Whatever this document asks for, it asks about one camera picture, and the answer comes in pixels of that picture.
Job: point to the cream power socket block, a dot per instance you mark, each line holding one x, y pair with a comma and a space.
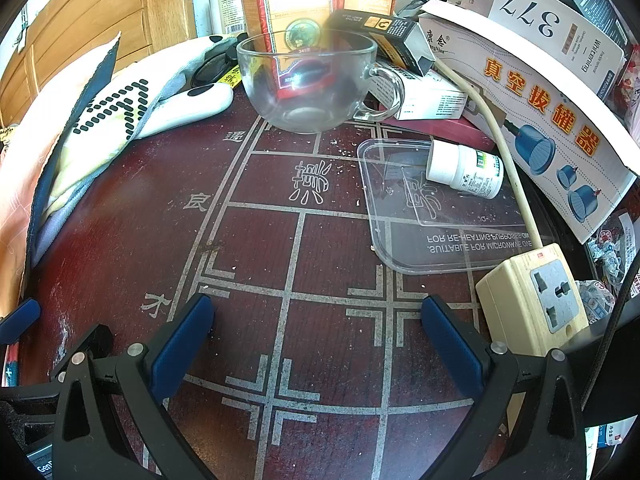
535, 300

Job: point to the white pill bottle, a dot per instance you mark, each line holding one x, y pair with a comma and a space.
465, 167

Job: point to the white medicine carton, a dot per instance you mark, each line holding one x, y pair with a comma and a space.
430, 97

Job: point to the long white illustrated box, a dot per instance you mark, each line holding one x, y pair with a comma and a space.
540, 115

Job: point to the wooden bed headboard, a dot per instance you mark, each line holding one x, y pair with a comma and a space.
95, 15

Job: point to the white round jar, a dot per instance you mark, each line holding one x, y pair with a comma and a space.
227, 5

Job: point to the pile of wrapped candies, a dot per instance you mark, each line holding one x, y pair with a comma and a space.
607, 255

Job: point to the clear glass cup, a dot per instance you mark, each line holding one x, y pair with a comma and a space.
305, 85

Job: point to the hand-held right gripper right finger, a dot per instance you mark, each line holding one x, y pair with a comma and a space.
450, 350

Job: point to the large red printed box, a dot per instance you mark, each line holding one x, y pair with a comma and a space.
285, 5

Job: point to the orange bed sheet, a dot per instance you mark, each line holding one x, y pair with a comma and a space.
17, 220

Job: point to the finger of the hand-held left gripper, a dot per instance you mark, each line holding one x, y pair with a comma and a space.
92, 335
20, 316

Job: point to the clear plastic lid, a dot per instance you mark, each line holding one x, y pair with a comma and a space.
445, 245

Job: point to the dark grey carton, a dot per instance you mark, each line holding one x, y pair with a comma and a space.
595, 0

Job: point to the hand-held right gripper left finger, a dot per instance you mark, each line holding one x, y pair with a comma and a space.
182, 345

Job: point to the dark red flat box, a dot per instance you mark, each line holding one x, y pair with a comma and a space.
450, 132

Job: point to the black carton with orange label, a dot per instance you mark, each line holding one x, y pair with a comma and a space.
385, 35

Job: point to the white box with large numerals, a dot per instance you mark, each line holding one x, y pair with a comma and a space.
550, 25

